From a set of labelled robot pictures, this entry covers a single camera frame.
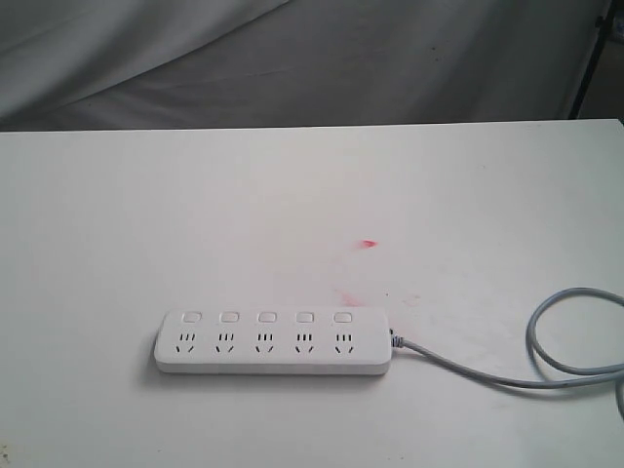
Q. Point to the white five-socket power strip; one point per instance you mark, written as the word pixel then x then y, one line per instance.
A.
pixel 275 341

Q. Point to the grey backdrop cloth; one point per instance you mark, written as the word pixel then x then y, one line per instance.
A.
pixel 129 65

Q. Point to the black tripod stand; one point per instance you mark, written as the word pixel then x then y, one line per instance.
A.
pixel 602 26

